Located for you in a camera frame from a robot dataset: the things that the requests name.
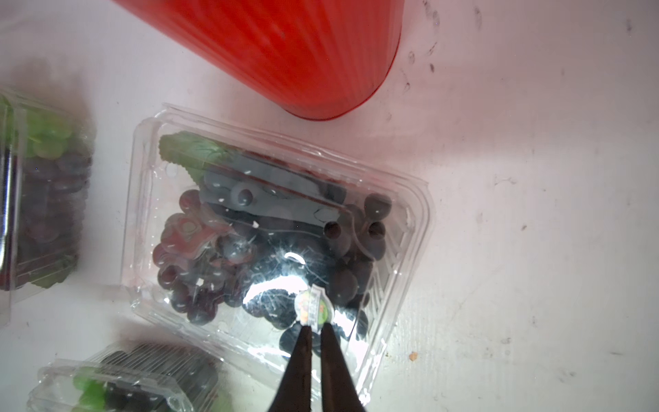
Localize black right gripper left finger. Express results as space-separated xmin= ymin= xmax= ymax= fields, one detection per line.
xmin=269 ymin=326 xmax=312 ymax=412

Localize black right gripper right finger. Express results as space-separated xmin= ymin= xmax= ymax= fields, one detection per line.
xmin=321 ymin=323 xmax=366 ymax=412

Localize round fruit sticker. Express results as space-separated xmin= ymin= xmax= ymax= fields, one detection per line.
xmin=293 ymin=285 xmax=335 ymax=331

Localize clear box green black grapes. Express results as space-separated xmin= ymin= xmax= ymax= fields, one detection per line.
xmin=27 ymin=341 xmax=233 ymax=411

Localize clear box dark grapes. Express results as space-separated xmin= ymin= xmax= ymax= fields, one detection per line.
xmin=122 ymin=105 xmax=434 ymax=404

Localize red pen cup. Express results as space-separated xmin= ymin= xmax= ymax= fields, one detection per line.
xmin=120 ymin=0 xmax=404 ymax=120

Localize clear box red green grapes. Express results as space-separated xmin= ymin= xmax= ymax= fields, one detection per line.
xmin=1 ymin=88 xmax=94 ymax=325

